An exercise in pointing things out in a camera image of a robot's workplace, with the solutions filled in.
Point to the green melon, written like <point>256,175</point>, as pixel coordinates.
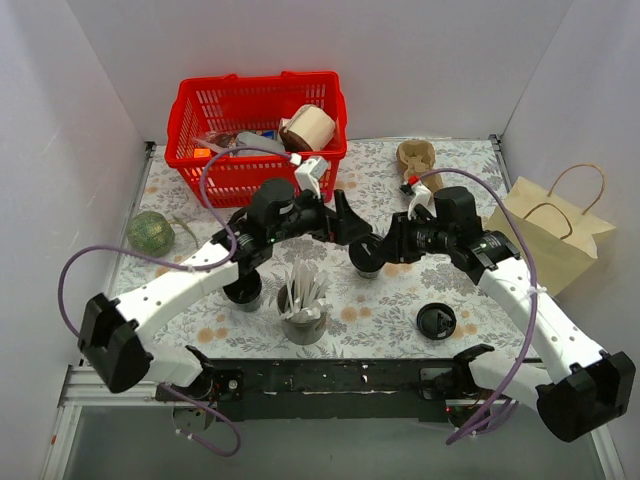
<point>151,234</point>

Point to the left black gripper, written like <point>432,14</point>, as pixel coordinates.
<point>329,225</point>

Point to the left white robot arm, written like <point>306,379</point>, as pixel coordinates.
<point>116,334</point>

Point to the grey plastic pouch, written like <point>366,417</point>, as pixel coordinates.
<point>251,140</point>

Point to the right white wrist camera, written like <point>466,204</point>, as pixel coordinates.
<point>419,193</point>

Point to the clear snack packet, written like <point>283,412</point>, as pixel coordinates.
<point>215,141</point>

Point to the grey cup of straws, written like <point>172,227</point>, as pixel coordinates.
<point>303,304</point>

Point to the orange small box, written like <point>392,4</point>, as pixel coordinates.
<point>201,153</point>

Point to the beige paper roll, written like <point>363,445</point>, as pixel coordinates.
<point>310,129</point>

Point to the stack of black paper cups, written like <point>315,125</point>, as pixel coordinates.
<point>245,293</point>

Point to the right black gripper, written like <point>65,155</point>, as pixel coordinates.
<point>396,238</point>

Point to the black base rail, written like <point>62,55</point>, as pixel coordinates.
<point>269,389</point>

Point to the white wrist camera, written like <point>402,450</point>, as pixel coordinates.
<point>309,172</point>
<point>419,193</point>

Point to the kraft paper bag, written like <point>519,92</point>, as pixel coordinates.
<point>562,238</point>

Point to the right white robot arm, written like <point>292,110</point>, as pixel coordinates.
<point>580,386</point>

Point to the cardboard cup carrier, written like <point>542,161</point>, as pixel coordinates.
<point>415,157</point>

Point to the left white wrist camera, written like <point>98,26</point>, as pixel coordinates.
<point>309,172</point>

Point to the red plastic shopping basket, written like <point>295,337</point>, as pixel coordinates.
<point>232,103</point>

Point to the floral table mat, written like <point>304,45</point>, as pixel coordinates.
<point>369,318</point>

